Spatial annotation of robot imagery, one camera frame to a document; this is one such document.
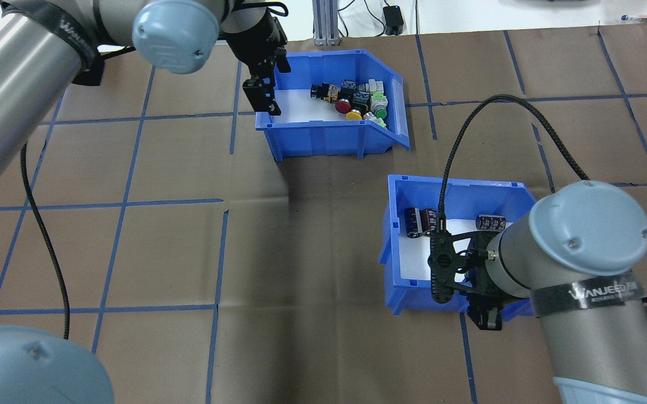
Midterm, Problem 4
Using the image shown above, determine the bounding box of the white paper bin liner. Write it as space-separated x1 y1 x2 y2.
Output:
396 216 512 281

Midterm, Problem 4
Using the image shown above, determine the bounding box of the small black power adapter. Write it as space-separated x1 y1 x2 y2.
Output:
382 6 406 36

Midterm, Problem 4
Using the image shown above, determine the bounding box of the black velcro cable strap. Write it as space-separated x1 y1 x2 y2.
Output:
528 275 646 318
48 3 102 74

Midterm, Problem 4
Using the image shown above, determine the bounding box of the blue plastic capacitor bin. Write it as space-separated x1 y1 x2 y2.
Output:
378 174 538 322

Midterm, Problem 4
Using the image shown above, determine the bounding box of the black cylindrical capacitor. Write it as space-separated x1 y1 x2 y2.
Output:
476 213 507 232
403 208 422 240
420 208 440 236

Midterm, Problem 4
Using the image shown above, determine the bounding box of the black switch with yellow block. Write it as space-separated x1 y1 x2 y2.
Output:
310 83 339 103

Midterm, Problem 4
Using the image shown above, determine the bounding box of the blue plastic button bin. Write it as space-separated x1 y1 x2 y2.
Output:
255 49 411 162

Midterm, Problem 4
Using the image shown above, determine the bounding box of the silver aluminium frame post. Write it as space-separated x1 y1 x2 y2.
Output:
312 0 342 47

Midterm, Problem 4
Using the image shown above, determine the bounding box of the pile of push button switches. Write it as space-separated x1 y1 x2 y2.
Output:
274 87 383 125

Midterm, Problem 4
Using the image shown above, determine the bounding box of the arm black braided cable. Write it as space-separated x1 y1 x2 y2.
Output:
20 143 71 340
437 94 647 323

